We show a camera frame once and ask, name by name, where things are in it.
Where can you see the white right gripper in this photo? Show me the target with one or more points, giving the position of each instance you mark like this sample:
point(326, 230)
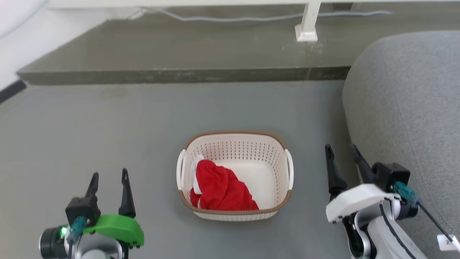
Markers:
point(359, 199)

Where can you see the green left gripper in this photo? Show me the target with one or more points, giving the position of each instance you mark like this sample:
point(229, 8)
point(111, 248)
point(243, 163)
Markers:
point(115, 227)

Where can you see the white perforated plastic laundry basket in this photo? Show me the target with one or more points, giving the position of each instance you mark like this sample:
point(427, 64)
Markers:
point(237, 147)

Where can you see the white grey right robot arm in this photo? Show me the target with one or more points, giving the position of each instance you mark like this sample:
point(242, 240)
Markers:
point(384, 233)

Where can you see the grey fabric sofa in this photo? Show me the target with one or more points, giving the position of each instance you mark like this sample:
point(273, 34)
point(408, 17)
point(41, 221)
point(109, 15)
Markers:
point(413, 108)

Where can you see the white garment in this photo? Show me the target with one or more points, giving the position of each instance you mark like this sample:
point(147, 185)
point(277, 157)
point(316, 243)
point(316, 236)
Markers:
point(198, 172)

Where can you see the red garment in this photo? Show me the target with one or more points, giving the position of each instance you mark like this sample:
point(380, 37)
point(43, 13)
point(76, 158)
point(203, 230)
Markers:
point(221, 189)

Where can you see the black baseboard strip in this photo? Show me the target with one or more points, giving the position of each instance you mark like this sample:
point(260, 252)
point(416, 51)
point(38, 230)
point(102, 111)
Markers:
point(10, 90)

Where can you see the grey concrete raised step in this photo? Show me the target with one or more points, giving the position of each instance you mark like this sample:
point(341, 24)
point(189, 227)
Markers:
point(179, 50)

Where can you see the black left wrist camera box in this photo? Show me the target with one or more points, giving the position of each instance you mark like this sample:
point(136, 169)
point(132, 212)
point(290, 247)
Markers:
point(82, 210)

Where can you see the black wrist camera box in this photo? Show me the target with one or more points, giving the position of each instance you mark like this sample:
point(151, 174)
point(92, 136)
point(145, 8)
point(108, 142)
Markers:
point(391, 176)
point(82, 210)

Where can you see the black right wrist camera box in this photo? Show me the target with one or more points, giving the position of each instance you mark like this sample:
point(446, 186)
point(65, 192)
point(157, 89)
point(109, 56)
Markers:
point(391, 176)

